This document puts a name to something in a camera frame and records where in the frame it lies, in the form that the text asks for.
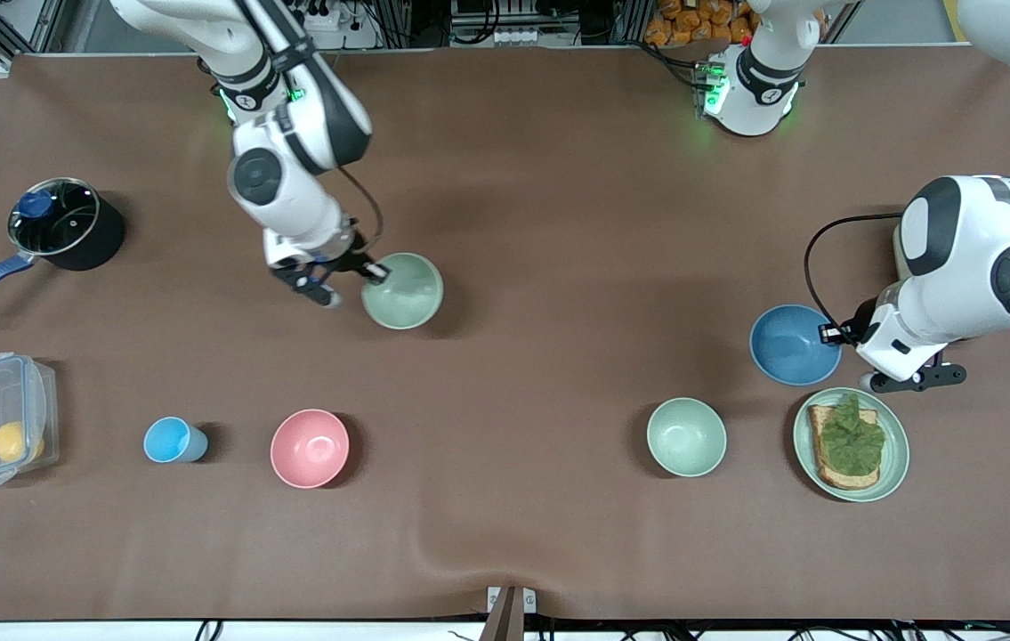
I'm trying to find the pale green bowl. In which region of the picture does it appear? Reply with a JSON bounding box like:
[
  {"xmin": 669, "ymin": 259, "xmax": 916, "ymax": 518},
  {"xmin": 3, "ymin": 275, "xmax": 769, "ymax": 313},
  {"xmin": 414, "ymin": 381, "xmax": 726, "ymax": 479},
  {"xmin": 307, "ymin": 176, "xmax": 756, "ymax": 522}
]
[
  {"xmin": 360, "ymin": 252, "xmax": 445, "ymax": 331},
  {"xmin": 646, "ymin": 397, "xmax": 728, "ymax": 478}
]

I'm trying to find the blue bowl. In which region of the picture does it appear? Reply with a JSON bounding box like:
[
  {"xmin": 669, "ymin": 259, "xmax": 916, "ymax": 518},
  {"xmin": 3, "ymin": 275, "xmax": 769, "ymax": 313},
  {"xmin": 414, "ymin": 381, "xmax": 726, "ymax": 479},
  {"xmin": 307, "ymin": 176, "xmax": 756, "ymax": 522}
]
[{"xmin": 749, "ymin": 304, "xmax": 844, "ymax": 386}]

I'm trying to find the pink bowl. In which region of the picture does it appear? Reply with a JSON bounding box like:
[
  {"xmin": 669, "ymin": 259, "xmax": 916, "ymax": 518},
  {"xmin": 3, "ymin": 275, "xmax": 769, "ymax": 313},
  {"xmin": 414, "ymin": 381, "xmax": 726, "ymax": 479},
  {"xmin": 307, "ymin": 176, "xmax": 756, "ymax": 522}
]
[{"xmin": 270, "ymin": 409, "xmax": 351, "ymax": 490}]

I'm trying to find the green plate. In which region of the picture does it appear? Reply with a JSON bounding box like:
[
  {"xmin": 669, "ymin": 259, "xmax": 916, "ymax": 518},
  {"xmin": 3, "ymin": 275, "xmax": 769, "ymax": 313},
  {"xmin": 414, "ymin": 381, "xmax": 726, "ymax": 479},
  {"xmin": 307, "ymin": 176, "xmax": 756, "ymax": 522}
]
[{"xmin": 793, "ymin": 387, "xmax": 910, "ymax": 503}]

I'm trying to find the green lettuce leaf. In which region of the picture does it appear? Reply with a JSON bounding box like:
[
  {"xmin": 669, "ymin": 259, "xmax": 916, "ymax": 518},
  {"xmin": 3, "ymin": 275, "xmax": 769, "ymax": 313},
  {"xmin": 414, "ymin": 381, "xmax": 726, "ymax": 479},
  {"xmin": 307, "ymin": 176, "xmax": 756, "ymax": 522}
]
[{"xmin": 819, "ymin": 393, "xmax": 886, "ymax": 476}]

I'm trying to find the toast slice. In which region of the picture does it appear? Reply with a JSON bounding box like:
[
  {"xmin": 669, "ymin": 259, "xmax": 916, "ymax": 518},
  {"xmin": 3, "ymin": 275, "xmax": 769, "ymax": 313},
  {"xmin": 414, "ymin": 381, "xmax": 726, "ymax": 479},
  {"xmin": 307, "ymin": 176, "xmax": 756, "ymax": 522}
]
[{"xmin": 808, "ymin": 405, "xmax": 881, "ymax": 491}]

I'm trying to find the brown table cloth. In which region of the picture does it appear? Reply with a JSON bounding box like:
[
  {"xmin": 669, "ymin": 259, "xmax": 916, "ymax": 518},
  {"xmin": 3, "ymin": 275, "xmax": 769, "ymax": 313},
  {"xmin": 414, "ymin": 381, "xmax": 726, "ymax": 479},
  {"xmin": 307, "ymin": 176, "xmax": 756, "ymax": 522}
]
[{"xmin": 0, "ymin": 45, "xmax": 1010, "ymax": 621}]

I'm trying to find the light blue cup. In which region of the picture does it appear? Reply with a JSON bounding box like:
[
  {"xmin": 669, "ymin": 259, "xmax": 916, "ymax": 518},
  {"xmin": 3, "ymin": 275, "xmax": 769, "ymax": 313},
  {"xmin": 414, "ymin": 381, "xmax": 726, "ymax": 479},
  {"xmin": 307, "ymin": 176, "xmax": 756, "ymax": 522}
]
[{"xmin": 143, "ymin": 417, "xmax": 209, "ymax": 464}]

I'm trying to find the glass lid with blue knob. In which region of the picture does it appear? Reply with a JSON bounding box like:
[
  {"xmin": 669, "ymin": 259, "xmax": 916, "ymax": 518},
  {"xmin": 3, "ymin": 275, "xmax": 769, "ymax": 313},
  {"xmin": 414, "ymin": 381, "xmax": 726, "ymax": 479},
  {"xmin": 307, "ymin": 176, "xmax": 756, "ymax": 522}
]
[{"xmin": 8, "ymin": 178, "xmax": 101, "ymax": 256}]

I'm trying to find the yellow lemon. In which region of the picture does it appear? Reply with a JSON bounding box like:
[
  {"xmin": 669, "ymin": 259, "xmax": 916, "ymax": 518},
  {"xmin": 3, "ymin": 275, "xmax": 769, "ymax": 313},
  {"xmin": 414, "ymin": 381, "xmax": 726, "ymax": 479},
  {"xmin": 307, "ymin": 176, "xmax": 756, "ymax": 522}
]
[{"xmin": 0, "ymin": 421, "xmax": 46, "ymax": 464}]

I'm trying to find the bag of orange fruits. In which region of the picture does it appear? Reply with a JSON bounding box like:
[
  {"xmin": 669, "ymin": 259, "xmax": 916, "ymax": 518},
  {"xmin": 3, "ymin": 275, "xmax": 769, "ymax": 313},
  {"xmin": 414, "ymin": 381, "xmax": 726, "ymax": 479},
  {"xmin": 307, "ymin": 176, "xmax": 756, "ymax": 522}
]
[{"xmin": 644, "ymin": 0, "xmax": 759, "ymax": 47}]

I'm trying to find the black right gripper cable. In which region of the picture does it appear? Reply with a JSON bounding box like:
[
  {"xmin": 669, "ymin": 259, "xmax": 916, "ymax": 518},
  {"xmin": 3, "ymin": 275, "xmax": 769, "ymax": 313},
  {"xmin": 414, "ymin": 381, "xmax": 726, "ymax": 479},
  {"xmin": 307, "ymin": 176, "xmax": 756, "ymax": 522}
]
[{"xmin": 335, "ymin": 165, "xmax": 384, "ymax": 264}]

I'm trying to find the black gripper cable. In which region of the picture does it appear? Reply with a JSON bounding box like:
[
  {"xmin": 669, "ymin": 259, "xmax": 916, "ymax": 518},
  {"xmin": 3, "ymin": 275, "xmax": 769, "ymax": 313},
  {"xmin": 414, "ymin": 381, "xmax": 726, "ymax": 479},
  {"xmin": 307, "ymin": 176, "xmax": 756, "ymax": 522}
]
[
  {"xmin": 804, "ymin": 211, "xmax": 906, "ymax": 332},
  {"xmin": 335, "ymin": 165, "xmax": 384, "ymax": 264}
]

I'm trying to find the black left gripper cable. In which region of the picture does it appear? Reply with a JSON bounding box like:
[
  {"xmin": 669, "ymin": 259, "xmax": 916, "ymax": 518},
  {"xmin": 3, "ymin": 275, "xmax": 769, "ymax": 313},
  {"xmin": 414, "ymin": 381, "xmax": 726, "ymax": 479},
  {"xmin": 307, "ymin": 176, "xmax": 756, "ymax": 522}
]
[{"xmin": 804, "ymin": 211, "xmax": 906, "ymax": 332}]

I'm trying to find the black saucepan with blue handle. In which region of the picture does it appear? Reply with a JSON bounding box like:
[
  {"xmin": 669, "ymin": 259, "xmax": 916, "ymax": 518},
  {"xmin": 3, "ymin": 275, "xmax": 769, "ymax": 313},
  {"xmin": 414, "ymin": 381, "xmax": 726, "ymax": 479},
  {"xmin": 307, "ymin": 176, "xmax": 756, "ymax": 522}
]
[{"xmin": 0, "ymin": 177, "xmax": 126, "ymax": 323}]

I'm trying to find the aluminium frame rail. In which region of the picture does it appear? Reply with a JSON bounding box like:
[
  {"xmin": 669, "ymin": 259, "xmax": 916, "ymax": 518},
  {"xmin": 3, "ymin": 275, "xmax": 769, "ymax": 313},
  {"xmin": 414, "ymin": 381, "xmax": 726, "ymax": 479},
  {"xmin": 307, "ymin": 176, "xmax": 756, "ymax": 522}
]
[{"xmin": 0, "ymin": 0, "xmax": 69, "ymax": 63}]

